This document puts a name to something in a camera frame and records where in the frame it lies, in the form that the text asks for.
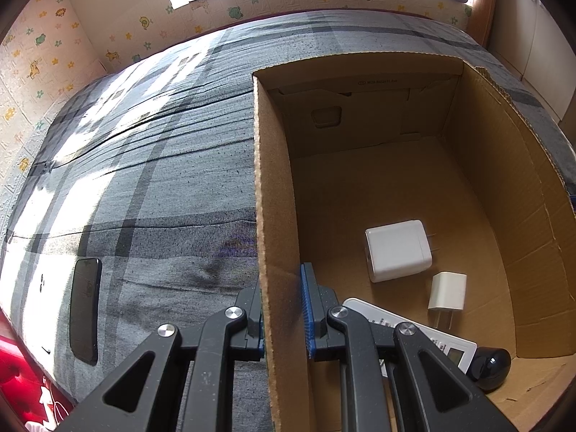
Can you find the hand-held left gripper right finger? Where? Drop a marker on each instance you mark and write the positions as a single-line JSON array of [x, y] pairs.
[[308, 306]]

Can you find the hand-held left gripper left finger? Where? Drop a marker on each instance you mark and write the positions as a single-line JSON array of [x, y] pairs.
[[249, 324]]

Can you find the large white charger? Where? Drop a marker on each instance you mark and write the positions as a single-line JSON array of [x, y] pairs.
[[398, 249]]

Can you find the small white charger plug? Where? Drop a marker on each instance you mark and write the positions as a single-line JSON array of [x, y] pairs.
[[447, 294]]

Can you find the white remote control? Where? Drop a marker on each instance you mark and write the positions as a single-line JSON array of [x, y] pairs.
[[445, 344]]

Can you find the brown cardboard box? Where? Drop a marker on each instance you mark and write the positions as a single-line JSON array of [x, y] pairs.
[[382, 180]]

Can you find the black round object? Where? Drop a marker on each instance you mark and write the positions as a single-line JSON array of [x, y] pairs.
[[490, 367]]

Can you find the black smartphone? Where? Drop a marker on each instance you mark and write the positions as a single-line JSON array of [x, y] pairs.
[[85, 310]]

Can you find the red quilted mattress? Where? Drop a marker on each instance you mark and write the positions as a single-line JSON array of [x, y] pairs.
[[27, 378]]

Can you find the brown wooden headboard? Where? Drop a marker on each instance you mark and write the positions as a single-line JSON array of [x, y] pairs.
[[483, 4]]

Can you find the beige wardrobe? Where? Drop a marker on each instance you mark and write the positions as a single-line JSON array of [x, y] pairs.
[[540, 45]]

